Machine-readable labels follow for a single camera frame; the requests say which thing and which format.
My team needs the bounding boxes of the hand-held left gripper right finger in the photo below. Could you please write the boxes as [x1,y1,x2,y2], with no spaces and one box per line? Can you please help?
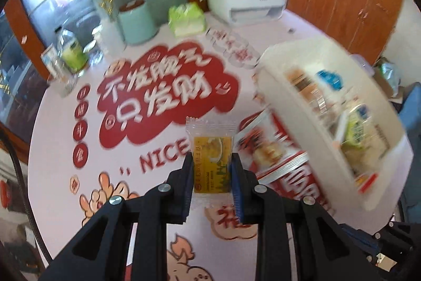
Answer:
[230,152,375,281]

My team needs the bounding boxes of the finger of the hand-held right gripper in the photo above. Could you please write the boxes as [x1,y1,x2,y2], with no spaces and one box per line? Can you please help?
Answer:
[340,224,379,250]

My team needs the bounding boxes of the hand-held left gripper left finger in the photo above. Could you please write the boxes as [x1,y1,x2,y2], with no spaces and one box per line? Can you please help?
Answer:
[43,152,195,281]

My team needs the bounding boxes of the small clear orange-yellow packet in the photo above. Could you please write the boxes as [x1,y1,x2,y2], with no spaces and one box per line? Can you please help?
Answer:
[185,116,237,194]

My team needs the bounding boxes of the red white cake packet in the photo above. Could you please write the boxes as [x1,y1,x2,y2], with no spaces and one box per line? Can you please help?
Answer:
[235,111,310,184]

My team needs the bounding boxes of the dark red clear packet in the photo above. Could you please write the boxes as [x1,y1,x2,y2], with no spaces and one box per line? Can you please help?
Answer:
[355,172,379,191]

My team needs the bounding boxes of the white plastic bin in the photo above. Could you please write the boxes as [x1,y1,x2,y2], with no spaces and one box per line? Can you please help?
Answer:
[255,37,414,211]

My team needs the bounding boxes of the small green snack packet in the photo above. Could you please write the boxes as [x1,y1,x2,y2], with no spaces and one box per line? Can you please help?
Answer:
[342,103,372,145]

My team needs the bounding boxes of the blue candy wrapper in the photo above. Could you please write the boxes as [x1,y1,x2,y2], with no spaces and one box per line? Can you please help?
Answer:
[316,70,344,92]

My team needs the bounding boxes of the clear glass cup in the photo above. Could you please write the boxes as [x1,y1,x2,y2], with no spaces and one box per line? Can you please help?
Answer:
[57,68,79,94]

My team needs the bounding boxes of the green plastic bag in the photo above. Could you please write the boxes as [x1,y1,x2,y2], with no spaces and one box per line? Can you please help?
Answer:
[375,57,403,97]

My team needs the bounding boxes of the small glass jar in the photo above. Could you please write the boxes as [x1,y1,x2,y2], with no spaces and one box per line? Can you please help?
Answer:
[87,41,104,66]

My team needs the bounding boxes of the green tissue pack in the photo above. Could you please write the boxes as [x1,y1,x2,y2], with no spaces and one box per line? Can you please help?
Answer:
[168,3,206,37]

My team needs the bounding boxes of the white plastic bottle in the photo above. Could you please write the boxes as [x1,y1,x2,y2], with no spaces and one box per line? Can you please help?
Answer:
[95,9,127,51]

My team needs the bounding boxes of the grey stool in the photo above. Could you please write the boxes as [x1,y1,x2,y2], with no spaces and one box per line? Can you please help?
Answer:
[350,54,375,77]

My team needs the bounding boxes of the mint green canister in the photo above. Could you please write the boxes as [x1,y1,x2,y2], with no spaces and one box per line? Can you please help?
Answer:
[118,0,158,45]

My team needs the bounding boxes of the glass bottle green label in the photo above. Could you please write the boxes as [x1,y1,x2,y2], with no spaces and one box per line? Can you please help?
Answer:
[57,27,89,72]

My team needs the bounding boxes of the white blue carton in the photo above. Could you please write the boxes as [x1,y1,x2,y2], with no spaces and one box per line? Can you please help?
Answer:
[41,45,61,77]

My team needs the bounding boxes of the wooden cabinets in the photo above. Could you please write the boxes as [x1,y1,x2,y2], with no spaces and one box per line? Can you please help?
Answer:
[286,0,407,64]

